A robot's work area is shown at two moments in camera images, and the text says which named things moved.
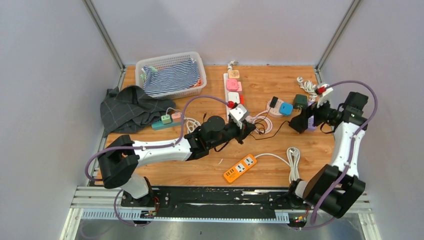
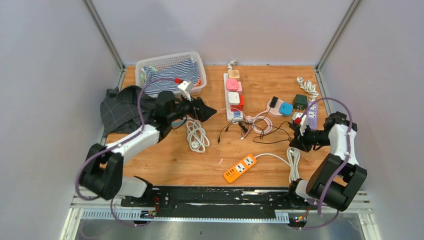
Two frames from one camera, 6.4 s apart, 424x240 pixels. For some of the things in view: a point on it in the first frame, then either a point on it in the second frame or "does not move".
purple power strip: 311,127 does not move
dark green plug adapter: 300,101 does not move
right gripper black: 313,110 -> 299,142
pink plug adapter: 233,85 does not move
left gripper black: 247,128 -> 203,112
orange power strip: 239,169 does not move
